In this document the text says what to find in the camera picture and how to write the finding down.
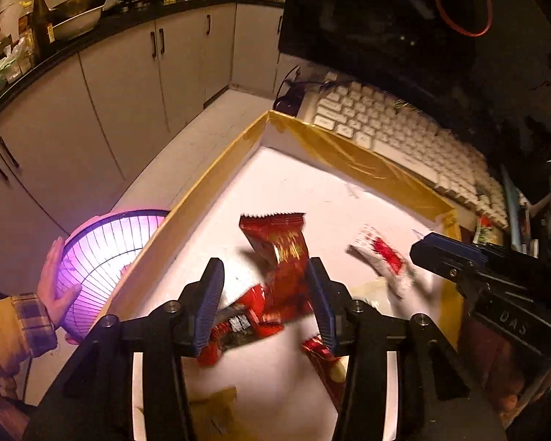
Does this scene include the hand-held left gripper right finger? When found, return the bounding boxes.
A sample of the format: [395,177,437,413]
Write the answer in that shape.
[305,257,508,441]

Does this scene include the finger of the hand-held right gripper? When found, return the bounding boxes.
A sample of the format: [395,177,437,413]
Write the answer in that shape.
[410,241,480,288]
[423,233,490,263]

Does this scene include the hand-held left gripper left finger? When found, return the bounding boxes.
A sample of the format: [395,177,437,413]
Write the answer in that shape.
[23,258,225,441]

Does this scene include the white and red snack packet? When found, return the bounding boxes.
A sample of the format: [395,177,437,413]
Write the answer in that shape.
[346,224,418,300]

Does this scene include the large red snack packet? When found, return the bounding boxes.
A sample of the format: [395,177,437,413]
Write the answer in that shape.
[238,212,314,323]

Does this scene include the white box with yellow tape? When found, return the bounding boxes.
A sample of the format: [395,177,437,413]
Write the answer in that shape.
[80,109,465,441]

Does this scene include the another person's forearm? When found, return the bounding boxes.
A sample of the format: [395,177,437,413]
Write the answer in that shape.
[0,293,58,398]

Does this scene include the green and red packet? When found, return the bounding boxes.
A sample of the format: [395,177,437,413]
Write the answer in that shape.
[474,215,494,245]

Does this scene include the red snack packet black label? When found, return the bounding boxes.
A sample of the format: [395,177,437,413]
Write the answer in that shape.
[197,284,285,368]

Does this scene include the pale yellow snack packet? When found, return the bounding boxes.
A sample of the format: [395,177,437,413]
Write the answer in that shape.
[349,278,398,315]

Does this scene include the red and yellow snack packet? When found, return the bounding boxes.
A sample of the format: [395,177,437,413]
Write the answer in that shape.
[302,335,350,416]

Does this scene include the tan snack packet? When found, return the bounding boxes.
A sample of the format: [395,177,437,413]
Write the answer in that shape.
[187,386,238,441]

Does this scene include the pink plastic basket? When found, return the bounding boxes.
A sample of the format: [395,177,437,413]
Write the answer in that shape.
[54,209,172,340]

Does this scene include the white keyboard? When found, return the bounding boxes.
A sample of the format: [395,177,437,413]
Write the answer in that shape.
[298,70,510,230]

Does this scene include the black monitor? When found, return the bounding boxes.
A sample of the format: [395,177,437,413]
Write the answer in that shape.
[278,0,551,194]

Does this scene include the white kitchen cabinet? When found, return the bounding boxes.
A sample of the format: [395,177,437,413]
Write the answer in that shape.
[0,2,285,295]

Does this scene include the black kitchen countertop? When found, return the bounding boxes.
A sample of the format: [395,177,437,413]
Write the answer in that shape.
[0,0,285,122]

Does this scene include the gas stove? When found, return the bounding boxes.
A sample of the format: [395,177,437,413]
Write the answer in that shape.
[114,0,214,14]

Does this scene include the steel basin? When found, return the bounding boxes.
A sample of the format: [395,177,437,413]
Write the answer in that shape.
[50,4,105,40]

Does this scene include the pile of packets on counter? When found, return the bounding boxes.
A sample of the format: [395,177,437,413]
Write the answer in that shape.
[0,21,35,95]

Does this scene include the dark frying pan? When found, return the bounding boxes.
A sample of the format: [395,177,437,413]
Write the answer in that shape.
[50,0,110,23]

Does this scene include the dark sauce bottle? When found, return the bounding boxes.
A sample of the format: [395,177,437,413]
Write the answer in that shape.
[30,0,55,58]

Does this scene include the red cable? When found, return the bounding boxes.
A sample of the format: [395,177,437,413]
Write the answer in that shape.
[431,0,495,38]

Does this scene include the black cable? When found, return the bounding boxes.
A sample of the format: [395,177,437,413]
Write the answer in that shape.
[274,65,334,113]

